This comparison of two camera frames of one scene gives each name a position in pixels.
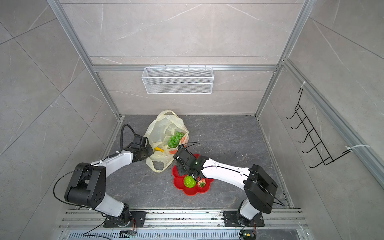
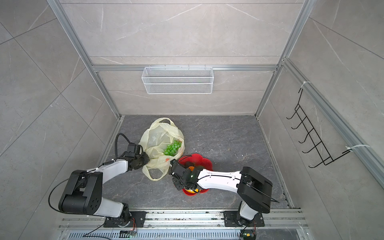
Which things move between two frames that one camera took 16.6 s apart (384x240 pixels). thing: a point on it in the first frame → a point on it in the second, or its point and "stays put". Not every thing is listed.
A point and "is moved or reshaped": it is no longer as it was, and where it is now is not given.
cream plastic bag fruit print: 166,132 is moved or reshaped
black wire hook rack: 311,137 stays put
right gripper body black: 188,170 → 179,185
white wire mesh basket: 177,80 stays put
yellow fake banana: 157,148 → 190,191
